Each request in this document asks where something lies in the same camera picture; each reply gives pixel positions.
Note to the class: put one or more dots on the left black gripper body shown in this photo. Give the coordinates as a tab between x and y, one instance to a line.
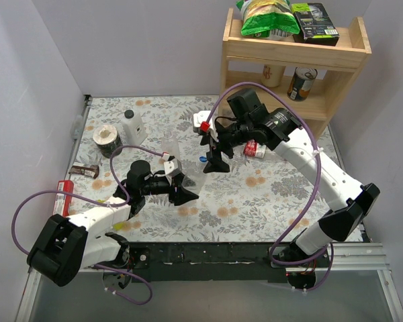
174	187

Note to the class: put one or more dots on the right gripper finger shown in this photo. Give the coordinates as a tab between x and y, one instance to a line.
207	139
215	163

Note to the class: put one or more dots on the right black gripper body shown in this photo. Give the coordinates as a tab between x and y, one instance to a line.
215	146

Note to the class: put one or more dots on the red-label clear bottle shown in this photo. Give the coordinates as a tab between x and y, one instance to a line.
252	149

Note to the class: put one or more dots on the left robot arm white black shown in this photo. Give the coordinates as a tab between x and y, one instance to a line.
67	244

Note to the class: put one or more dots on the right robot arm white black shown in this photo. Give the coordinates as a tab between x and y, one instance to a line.
288	136

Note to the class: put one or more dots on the yellow squeeze bottle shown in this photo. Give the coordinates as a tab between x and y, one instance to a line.
118	226

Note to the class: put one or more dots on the white square bottle black cap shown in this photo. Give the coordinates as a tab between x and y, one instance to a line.
133	127

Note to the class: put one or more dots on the brown snack bar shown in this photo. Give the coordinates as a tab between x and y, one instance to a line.
91	171

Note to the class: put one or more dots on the beige paper cup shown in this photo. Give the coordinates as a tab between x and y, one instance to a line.
272	75

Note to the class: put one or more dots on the dark patterned jar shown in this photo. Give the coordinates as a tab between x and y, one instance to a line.
107	139

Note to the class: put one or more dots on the tin can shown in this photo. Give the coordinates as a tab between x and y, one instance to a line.
301	83

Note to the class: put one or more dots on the floral table mat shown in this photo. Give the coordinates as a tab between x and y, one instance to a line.
255	202

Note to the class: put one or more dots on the wooden shelf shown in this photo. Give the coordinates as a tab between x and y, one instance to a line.
338	67

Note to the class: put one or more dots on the red flat box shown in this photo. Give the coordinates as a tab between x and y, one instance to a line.
62	201

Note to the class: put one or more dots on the green snack bag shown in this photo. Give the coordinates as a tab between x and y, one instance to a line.
266	18

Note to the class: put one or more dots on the black green box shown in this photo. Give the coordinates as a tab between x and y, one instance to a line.
315	25

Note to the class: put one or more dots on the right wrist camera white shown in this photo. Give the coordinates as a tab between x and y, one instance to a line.
201	126

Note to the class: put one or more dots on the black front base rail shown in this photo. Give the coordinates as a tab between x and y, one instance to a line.
161	262

